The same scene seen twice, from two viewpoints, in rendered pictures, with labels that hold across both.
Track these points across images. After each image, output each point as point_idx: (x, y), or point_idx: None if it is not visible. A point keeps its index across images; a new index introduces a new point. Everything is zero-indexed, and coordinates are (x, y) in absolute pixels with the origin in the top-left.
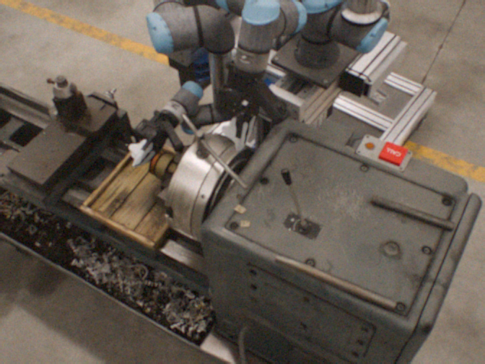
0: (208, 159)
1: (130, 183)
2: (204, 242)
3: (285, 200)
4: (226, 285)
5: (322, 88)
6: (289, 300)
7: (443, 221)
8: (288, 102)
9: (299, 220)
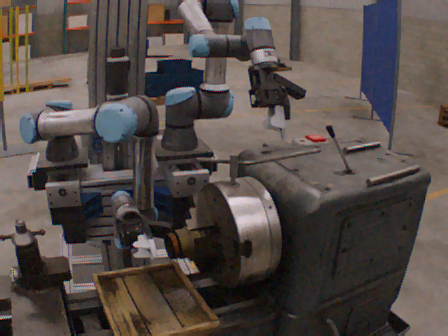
0: (242, 184)
1: (128, 307)
2: (317, 221)
3: (321, 170)
4: (322, 275)
5: (210, 156)
6: (370, 232)
7: (375, 142)
8: (197, 175)
9: (342, 171)
